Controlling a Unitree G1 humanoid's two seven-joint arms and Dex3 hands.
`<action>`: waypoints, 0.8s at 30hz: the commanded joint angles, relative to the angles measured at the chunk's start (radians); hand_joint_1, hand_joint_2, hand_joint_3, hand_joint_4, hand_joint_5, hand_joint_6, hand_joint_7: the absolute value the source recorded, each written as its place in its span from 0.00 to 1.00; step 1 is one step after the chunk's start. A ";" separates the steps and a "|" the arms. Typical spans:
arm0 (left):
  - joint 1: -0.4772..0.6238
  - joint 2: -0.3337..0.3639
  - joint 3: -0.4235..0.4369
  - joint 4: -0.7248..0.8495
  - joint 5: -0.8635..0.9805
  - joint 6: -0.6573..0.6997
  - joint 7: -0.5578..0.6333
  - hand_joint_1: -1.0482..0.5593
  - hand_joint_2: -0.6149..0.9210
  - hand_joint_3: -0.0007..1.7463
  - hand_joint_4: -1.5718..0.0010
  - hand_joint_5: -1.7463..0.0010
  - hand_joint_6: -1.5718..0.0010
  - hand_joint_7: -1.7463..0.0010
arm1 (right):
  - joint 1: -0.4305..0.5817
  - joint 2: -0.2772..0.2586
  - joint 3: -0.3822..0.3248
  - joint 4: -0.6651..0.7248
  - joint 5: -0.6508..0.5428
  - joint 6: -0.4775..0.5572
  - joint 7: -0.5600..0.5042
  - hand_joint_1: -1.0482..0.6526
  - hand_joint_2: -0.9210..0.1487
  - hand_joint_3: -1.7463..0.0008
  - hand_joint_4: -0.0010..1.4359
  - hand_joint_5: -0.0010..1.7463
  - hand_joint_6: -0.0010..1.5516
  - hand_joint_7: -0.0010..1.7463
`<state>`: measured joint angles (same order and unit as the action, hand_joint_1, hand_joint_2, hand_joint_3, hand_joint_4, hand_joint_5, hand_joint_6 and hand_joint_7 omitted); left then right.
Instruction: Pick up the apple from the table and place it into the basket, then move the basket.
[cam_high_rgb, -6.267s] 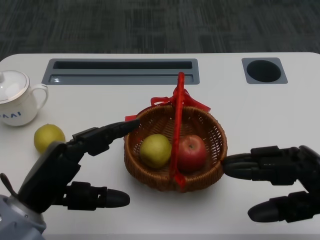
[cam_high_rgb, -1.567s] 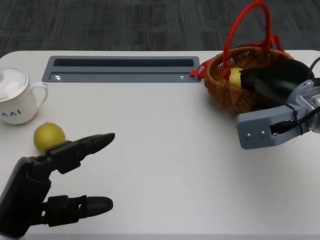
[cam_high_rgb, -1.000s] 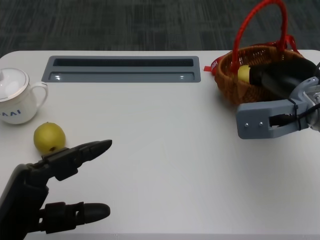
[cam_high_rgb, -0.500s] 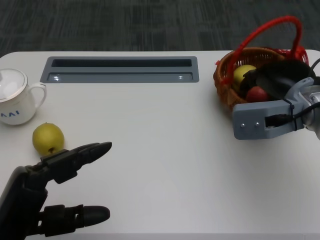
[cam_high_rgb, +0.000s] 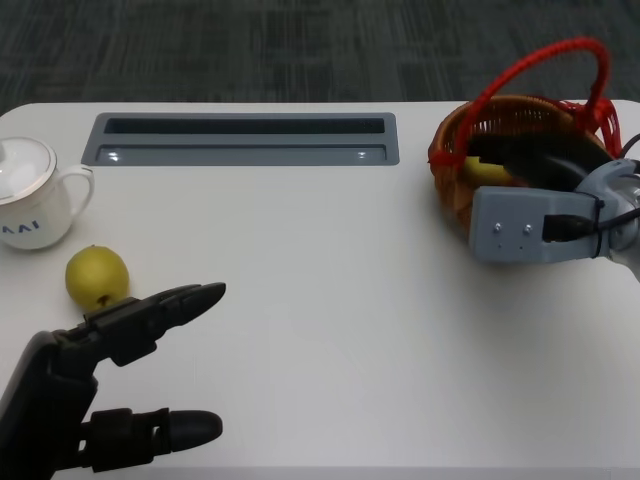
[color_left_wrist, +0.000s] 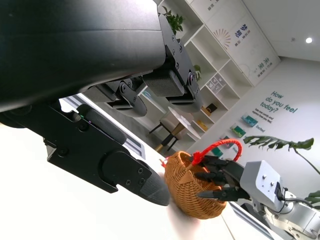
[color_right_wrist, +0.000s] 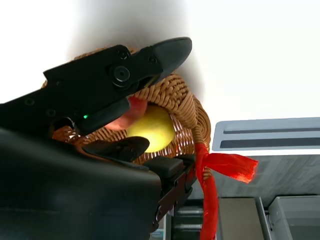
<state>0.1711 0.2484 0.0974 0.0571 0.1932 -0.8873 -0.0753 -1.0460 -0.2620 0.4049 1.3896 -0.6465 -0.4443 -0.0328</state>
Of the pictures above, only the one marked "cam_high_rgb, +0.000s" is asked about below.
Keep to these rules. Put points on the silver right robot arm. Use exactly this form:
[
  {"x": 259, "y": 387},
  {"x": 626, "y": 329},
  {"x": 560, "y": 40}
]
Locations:
[{"x": 629, "y": 240}]

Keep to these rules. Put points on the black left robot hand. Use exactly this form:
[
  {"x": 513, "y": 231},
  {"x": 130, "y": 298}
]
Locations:
[{"x": 45, "y": 380}]

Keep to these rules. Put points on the green pear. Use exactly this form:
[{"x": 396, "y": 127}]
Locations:
[
  {"x": 482, "y": 172},
  {"x": 97, "y": 275}
]

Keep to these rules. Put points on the grey table tray slot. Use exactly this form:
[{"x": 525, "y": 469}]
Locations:
[{"x": 240, "y": 155}]

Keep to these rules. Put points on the white mug lid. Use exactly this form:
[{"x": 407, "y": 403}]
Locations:
[{"x": 20, "y": 167}]

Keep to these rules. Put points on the white ceramic mug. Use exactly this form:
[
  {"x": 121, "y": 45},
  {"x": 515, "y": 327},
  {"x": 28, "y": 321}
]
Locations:
[{"x": 30, "y": 222}]

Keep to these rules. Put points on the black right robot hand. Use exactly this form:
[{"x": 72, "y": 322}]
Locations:
[{"x": 550, "y": 160}]

